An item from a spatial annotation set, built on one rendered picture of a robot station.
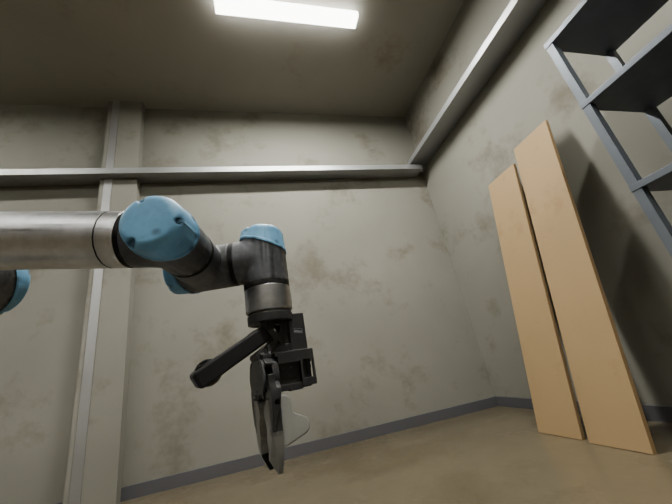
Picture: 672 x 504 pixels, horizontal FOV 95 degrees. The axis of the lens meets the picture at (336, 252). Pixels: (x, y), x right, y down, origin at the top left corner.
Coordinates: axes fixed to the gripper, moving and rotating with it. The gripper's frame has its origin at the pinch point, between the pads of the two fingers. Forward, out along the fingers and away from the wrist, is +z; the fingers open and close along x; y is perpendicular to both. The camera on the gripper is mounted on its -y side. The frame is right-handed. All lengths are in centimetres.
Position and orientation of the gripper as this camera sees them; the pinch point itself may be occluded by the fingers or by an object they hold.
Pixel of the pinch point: (269, 461)
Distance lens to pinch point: 51.7
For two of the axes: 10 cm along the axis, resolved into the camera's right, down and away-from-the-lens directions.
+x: -4.8, 3.9, 7.8
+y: 8.6, 0.3, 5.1
